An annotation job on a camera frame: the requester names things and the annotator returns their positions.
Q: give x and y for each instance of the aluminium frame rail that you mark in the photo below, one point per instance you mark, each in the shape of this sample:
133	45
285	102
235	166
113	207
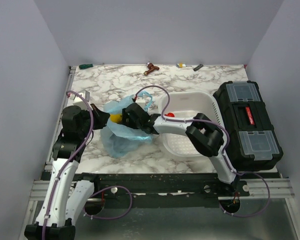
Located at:
279	188
64	101

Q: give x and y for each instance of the red fake strawberry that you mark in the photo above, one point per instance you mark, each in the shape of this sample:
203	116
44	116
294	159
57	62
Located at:
170	114

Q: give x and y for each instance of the aluminium frame rail left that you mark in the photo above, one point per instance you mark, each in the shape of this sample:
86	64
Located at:
64	101

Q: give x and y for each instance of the yellow fake banana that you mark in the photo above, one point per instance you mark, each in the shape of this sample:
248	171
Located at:
116	118

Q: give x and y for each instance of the white plastic basket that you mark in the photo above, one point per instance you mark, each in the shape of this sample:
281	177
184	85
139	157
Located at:
187	104

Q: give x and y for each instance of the black plastic toolbox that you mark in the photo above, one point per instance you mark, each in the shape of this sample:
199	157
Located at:
253	145

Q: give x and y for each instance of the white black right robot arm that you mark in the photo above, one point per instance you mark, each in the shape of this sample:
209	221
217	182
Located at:
208	138

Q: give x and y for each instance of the yellow hex key set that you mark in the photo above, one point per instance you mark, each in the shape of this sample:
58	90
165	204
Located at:
182	65

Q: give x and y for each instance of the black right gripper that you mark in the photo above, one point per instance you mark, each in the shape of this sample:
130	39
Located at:
125	117

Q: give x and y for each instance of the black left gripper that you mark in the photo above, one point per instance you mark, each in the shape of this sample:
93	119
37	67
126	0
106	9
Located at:
102	118

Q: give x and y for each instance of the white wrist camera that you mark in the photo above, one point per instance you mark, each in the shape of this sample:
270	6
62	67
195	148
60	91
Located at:
77	101
140	101

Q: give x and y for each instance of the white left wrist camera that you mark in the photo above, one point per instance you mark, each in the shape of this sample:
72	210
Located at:
77	101

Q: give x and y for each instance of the light blue plastic bag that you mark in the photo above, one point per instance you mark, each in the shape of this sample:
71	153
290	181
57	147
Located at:
118	139

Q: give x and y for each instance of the green handled screwdriver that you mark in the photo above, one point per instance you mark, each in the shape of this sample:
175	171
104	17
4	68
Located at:
88	66

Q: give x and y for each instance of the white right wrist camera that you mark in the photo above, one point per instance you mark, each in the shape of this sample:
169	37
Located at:
140	101

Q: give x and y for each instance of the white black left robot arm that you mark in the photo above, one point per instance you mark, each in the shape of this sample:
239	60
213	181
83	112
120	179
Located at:
60	211

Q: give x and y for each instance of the small dark metal tool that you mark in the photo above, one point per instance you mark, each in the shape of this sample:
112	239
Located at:
198	67

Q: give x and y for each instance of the brown brass tap fitting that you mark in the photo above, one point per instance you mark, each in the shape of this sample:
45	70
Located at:
151	68

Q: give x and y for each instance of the aluminium frame rail front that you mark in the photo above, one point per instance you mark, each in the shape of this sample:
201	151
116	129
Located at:
279	188

